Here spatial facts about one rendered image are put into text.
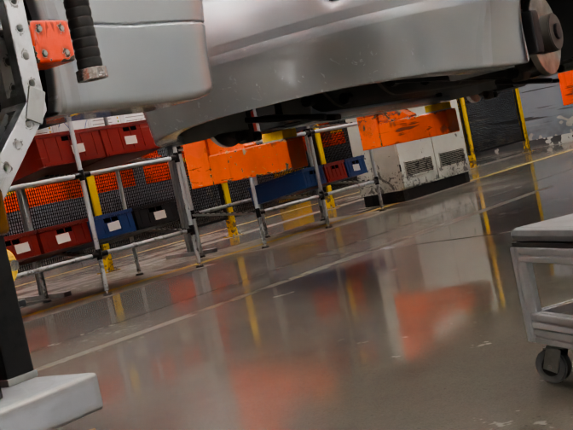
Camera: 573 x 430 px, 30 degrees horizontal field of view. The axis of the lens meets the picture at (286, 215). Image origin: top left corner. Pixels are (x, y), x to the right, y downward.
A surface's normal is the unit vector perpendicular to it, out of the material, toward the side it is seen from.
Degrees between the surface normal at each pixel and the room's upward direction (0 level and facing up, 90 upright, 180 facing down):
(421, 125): 90
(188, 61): 90
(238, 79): 111
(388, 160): 90
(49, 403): 90
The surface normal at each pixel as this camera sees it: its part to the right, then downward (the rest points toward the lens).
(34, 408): 0.81, -0.14
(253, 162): -0.55, 0.16
